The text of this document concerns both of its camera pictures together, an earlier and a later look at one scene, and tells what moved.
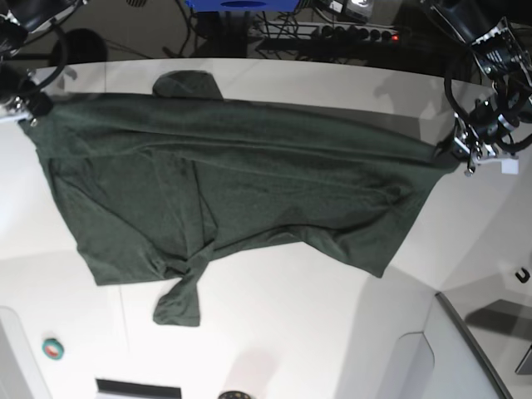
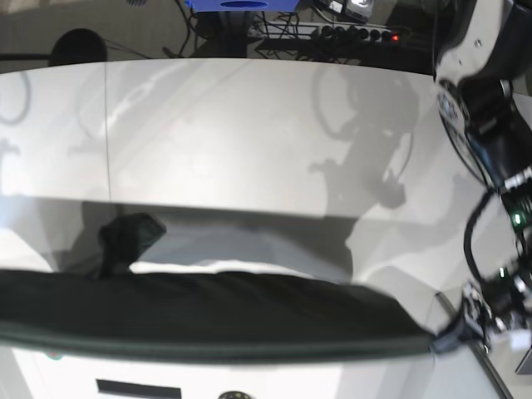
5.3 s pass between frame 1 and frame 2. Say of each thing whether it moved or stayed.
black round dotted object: stayed
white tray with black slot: stayed
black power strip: stayed
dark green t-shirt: moved
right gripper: moved
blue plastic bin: stayed
